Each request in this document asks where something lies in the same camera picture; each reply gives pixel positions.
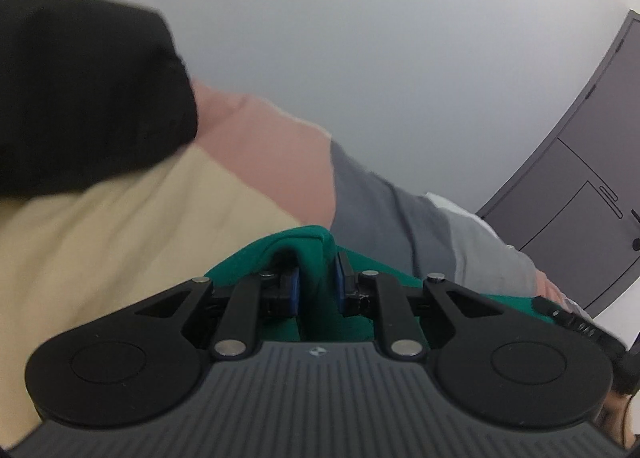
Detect green sweatshirt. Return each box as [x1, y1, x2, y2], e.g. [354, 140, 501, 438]
[205, 225, 561, 344]

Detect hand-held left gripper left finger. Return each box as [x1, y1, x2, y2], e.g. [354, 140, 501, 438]
[135, 265, 302, 360]

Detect grey door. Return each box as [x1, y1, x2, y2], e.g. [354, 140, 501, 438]
[475, 9, 640, 311]

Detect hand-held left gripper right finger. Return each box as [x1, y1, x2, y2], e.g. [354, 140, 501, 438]
[336, 251, 506, 361]

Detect black jacket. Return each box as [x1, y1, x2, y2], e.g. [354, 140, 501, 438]
[0, 0, 198, 199]

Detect door handle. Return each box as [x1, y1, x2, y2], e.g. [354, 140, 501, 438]
[597, 182, 640, 253]

